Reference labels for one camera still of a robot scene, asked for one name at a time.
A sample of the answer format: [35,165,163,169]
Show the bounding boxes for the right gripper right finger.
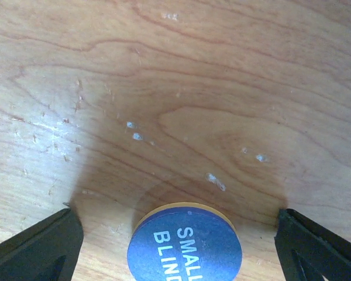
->
[274,208,351,280]

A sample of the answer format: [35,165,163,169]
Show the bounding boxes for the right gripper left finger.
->
[0,208,84,280]

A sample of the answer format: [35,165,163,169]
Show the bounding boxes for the purple dealer button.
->
[127,202,243,281]

